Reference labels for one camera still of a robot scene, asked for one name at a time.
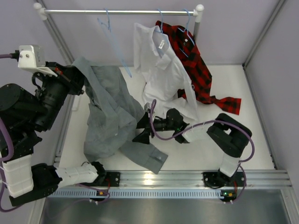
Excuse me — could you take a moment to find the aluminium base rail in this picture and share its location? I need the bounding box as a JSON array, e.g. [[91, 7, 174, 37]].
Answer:
[[108, 170, 292, 189]]

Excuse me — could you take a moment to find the rack upright pole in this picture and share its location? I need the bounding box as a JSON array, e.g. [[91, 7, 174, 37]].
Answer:
[[40, 15, 74, 64], [193, 16, 201, 41]]

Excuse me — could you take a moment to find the blue hanger under plaid shirt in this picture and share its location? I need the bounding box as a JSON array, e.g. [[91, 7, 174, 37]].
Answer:
[[179, 8, 195, 46]]

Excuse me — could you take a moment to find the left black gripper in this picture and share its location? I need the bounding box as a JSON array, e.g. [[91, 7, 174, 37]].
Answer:
[[34, 61, 89, 130]]

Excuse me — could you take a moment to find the right aluminium frame post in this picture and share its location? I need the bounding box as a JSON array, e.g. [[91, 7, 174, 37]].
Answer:
[[242, 0, 287, 70]]

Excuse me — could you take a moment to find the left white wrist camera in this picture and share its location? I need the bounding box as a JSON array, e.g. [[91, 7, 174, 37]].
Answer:
[[18, 45, 57, 77]]

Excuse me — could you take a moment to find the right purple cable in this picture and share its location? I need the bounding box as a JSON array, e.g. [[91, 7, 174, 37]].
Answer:
[[149, 99, 255, 203]]

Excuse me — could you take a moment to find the left rack upright pole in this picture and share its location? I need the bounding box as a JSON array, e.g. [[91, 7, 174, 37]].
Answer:
[[40, 15, 74, 64]]

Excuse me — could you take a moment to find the right rack upright pole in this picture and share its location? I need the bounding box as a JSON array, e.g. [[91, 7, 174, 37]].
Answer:
[[193, 16, 201, 41]]

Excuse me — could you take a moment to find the white shirt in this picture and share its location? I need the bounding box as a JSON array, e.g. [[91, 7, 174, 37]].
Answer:
[[134, 23, 199, 120]]

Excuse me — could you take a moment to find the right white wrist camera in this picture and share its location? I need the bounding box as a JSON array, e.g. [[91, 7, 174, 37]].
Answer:
[[144, 103, 154, 115]]

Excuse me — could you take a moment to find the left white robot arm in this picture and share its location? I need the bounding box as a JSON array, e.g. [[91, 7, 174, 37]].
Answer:
[[0, 62, 107, 208]]

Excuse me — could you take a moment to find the white rack foot bar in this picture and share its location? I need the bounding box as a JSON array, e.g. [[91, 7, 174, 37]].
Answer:
[[72, 96, 81, 112]]

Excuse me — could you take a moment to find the red black plaid shirt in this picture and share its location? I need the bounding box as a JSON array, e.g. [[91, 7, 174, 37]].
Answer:
[[168, 25, 242, 115]]

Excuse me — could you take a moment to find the light blue hanger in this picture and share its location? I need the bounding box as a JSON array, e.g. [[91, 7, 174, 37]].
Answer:
[[97, 8, 132, 78]]

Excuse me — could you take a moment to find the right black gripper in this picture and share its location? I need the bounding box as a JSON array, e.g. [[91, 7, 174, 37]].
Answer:
[[133, 112, 176, 145]]

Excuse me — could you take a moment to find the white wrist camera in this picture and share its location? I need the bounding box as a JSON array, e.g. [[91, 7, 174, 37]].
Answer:
[[18, 45, 57, 77], [144, 103, 154, 115]]

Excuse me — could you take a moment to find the blue hanger under white shirt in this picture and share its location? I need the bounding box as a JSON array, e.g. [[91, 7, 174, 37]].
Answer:
[[156, 8, 170, 35]]

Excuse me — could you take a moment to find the grey shirt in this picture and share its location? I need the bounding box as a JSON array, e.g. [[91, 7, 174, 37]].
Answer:
[[72, 56, 168, 174]]

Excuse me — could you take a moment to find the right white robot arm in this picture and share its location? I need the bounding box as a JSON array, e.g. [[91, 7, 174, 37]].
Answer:
[[133, 108, 253, 189]]

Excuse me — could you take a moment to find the metal clothes rail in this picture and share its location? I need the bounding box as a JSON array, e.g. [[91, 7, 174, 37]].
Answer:
[[33, 2, 205, 22]]

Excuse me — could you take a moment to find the perforated cable duct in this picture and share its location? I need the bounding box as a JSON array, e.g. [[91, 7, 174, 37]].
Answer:
[[49, 188, 224, 199]]

